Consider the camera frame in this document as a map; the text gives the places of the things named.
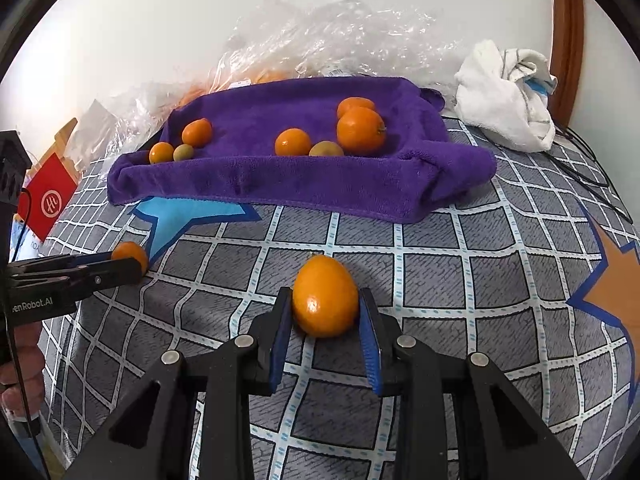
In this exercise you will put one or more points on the brown wooden frame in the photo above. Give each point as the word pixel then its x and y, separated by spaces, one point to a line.
pixel 567 35

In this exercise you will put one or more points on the white crumpled cloth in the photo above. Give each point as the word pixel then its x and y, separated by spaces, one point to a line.
pixel 505 95

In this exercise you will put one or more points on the red paper bag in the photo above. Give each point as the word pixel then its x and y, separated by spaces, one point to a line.
pixel 50 200

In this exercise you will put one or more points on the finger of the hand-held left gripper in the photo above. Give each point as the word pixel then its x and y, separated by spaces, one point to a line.
pixel 110 272
pixel 95 258

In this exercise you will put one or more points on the small reddish orange kumquat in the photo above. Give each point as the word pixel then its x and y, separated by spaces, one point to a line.
pixel 161 152

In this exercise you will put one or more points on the large orange with stem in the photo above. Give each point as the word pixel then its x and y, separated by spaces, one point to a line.
pixel 361 130

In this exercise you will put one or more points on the large clear plastic bag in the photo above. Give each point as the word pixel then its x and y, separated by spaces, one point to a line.
pixel 340 35

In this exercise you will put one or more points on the person's left hand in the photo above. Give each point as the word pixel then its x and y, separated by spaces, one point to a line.
pixel 30 360

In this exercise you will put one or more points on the small green round fruit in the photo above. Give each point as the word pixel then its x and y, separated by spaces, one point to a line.
pixel 183 152

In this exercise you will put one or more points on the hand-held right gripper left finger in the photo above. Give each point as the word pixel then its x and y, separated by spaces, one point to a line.
pixel 281 345

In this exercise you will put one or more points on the small mandarin orange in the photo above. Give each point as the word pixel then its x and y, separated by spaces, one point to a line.
pixel 293 141

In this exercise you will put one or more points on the grey translucent plastic bag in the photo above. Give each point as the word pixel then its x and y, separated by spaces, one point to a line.
pixel 92 125

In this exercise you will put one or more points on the grey checked bedsheet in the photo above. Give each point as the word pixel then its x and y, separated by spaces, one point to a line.
pixel 450 285

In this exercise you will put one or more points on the brown cardboard box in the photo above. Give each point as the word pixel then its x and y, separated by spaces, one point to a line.
pixel 65 135

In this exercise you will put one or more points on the crumpled clear plastic bag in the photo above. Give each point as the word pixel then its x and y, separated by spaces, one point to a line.
pixel 145 110

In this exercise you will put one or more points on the bagged orange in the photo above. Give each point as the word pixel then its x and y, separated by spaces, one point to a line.
pixel 270 77
pixel 189 96

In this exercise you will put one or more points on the oval mandarin orange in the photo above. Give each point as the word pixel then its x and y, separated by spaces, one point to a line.
pixel 325 305

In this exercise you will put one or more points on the purple towel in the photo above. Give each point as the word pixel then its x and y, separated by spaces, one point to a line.
pixel 300 185

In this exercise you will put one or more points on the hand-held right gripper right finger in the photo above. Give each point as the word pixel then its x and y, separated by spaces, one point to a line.
pixel 371 355

